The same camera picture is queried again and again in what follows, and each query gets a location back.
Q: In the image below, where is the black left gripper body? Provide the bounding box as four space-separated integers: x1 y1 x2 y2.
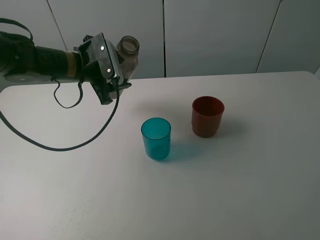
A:
73 34 105 87

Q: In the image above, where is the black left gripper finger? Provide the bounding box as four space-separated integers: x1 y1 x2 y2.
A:
91 79 112 105
117 82 132 91

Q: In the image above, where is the clear plastic water bottle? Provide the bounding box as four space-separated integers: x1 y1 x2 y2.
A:
116 35 140 95

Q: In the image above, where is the teal translucent plastic cup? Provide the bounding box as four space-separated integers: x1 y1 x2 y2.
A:
141 117 172 161

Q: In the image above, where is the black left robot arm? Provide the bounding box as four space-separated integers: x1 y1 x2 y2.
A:
0 31 140 105

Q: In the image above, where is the red plastic cup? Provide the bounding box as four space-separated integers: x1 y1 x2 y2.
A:
191 96 225 138

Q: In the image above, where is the black camera cable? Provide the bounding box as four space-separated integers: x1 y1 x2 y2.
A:
0 77 121 152

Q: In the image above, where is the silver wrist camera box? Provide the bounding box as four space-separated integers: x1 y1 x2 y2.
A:
87 32 124 85

